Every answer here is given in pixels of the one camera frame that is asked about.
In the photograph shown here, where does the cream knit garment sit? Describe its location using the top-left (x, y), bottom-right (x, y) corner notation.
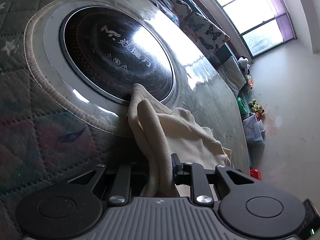
top-left (127, 84), bottom-right (232, 197)

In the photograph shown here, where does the red plastic stool far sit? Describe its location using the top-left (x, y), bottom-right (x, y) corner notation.
top-left (250, 169), bottom-right (261, 180)

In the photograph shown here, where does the grey star quilted table cover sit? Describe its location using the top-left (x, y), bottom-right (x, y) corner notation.
top-left (1, 0), bottom-right (249, 239)

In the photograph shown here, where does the clear plastic storage box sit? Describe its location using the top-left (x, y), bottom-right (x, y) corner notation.
top-left (242, 115), bottom-right (265, 145)

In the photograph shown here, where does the colourful plush toys pile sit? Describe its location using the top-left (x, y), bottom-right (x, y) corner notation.
top-left (248, 99), bottom-right (266, 117)

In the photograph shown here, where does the green plastic bowl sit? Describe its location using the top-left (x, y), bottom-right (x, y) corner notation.
top-left (236, 97), bottom-right (247, 114)

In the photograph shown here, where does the grey plain cushion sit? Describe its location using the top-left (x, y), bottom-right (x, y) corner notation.
top-left (217, 56), bottom-right (246, 98)

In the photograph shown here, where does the white plush toy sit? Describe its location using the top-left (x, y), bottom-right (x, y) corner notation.
top-left (238, 57), bottom-right (250, 75)

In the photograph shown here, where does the large butterfly print cushion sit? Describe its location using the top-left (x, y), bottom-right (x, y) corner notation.
top-left (182, 12), bottom-right (229, 59)

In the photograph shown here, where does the small butterfly print cushion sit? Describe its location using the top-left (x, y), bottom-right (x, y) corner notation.
top-left (149, 0), bottom-right (193, 27)

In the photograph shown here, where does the blue corner sofa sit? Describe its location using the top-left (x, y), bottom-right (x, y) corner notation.
top-left (130, 0), bottom-right (266, 170)

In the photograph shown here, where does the window with green frame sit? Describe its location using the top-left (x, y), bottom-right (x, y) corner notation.
top-left (200, 0), bottom-right (296, 59)

